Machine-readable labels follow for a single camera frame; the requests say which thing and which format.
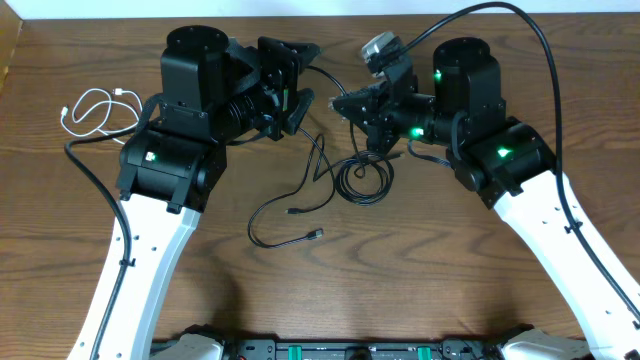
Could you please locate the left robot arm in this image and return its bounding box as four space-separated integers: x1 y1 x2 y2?
70 25 320 359

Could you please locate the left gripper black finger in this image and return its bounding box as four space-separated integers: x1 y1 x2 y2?
292 43 321 70
285 88 315 135

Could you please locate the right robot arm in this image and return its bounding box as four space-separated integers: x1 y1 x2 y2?
331 32 639 359

